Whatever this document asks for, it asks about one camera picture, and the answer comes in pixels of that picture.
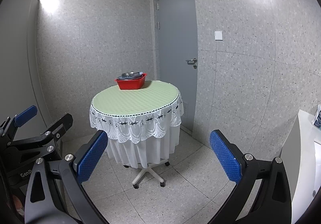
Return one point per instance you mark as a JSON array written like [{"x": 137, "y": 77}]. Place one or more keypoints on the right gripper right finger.
[{"x": 262, "y": 191}]

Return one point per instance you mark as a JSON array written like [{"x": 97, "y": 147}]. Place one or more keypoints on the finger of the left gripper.
[
  {"x": 10, "y": 126},
  {"x": 55, "y": 131}
]

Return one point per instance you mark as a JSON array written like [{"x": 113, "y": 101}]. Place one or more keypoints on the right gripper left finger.
[{"x": 43, "y": 202}]

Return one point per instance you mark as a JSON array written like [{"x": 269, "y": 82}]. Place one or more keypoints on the white cabinet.
[{"x": 301, "y": 158}]

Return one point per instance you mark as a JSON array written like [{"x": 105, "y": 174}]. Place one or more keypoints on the green checkered tablecloth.
[{"x": 142, "y": 126}]

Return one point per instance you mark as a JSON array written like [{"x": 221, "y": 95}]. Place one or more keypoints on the red plastic bin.
[{"x": 131, "y": 84}]

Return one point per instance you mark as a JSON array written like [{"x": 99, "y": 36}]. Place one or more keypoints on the steel plate in bin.
[{"x": 130, "y": 76}]

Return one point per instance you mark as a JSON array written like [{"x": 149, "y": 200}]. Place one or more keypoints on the packet on cabinet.
[{"x": 317, "y": 118}]

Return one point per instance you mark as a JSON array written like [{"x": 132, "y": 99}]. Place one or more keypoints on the white table base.
[{"x": 149, "y": 169}]

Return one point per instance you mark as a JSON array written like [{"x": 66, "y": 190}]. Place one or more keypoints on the grey door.
[{"x": 177, "y": 42}]

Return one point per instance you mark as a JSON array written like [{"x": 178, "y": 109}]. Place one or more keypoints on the metal door handle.
[{"x": 191, "y": 61}]

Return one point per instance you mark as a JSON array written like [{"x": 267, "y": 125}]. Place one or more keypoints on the white wall switch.
[{"x": 218, "y": 36}]

